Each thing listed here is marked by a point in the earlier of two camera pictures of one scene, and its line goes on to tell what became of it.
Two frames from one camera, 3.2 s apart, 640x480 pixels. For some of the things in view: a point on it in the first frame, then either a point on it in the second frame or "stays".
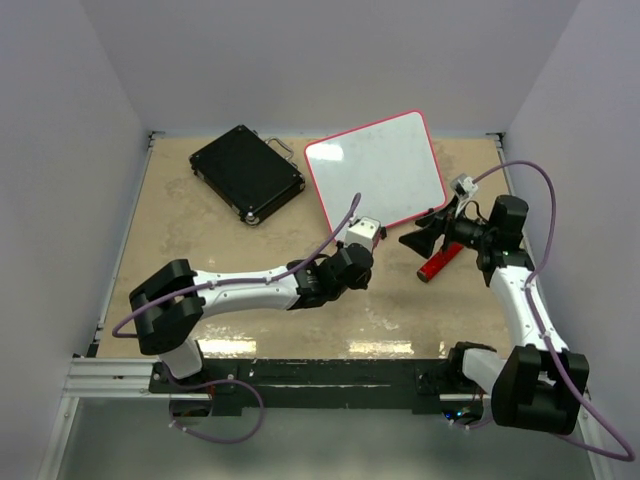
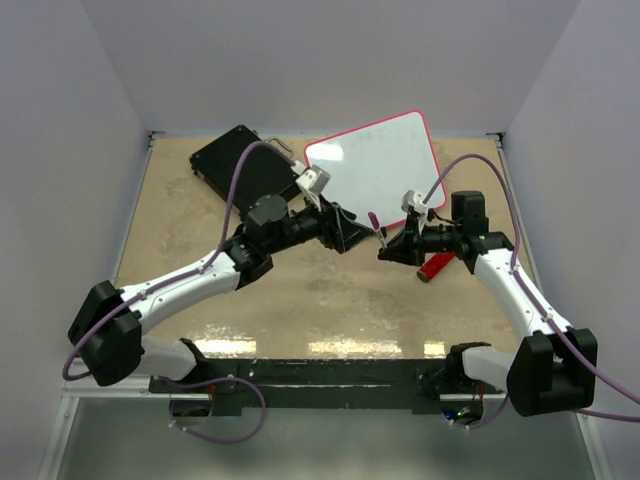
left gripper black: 361,283 -> 336,227
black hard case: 245,174 stays
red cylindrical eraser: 438,261 stays
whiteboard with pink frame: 390,163 stays
